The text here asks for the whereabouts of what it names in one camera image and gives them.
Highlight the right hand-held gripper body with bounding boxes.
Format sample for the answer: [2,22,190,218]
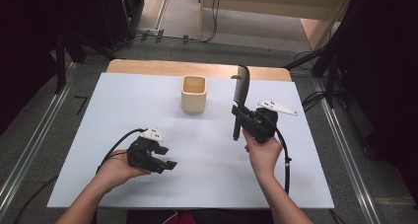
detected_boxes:
[241,100,299,145]

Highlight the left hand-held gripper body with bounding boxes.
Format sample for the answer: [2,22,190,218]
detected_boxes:
[126,127,165,175]

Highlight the black comb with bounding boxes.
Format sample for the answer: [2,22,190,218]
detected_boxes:
[232,64,251,142]

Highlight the beige square cup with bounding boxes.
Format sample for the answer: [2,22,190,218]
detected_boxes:
[180,75,208,113]

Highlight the person's right hand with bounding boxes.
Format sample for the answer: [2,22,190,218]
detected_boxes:
[244,128,284,180]

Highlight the person's left hand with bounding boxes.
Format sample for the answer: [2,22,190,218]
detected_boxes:
[96,149,153,194]

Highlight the white board sheet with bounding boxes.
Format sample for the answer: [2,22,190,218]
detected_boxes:
[46,72,335,209]

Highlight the red cloth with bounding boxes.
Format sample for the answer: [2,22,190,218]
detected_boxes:
[162,210,199,224]

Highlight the wooden table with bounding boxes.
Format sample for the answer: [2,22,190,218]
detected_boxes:
[106,58,293,83]

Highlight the black metal stand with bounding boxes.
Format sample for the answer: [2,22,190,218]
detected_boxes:
[283,0,344,110]

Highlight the beige wooden shelf unit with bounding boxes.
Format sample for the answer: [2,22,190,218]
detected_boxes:
[198,0,358,51]

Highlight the black tripod stand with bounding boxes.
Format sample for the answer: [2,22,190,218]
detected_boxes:
[53,28,116,95]

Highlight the dark curtain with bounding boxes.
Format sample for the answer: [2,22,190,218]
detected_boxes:
[338,0,418,205]
[0,0,65,137]

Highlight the black cabinet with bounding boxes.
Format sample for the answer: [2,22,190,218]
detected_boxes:
[98,0,146,49]

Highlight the left hand-held gripper cable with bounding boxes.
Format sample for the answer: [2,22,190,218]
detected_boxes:
[96,127,148,175]

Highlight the hand-held gripper cable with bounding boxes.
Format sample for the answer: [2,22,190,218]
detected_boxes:
[274,126,293,195]
[96,127,148,175]

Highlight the right hand-held gripper cable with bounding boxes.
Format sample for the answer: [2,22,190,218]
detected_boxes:
[274,126,293,195]

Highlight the coiled black floor cables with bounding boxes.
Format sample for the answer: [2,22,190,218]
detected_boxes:
[301,90,329,112]

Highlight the metal floor rail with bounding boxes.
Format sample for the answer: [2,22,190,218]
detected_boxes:
[311,76,383,224]
[0,61,81,217]

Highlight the hanging black cable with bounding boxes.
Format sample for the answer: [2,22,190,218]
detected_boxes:
[196,0,223,43]

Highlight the black floor cable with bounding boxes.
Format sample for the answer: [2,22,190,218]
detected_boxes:
[12,174,60,224]

